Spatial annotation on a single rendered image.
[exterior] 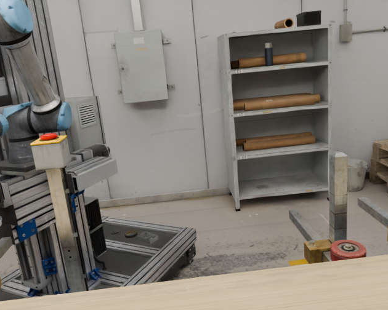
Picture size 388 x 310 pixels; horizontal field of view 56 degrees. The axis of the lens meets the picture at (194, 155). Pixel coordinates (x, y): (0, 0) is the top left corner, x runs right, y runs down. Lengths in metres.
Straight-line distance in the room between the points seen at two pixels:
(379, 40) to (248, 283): 3.44
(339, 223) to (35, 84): 1.12
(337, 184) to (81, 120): 1.37
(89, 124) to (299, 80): 2.28
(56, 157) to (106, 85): 2.68
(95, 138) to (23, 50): 0.81
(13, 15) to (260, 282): 1.07
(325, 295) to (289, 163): 3.09
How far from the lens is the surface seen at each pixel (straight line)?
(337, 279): 0.88
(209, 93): 3.58
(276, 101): 3.29
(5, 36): 1.39
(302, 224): 1.26
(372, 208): 1.37
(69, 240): 1.05
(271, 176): 3.85
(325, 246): 1.12
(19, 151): 1.63
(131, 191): 3.80
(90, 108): 2.07
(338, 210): 1.09
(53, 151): 0.96
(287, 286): 0.85
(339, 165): 1.04
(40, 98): 1.51
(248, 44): 3.61
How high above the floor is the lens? 1.38
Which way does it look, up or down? 15 degrees down
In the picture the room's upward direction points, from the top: 6 degrees counter-clockwise
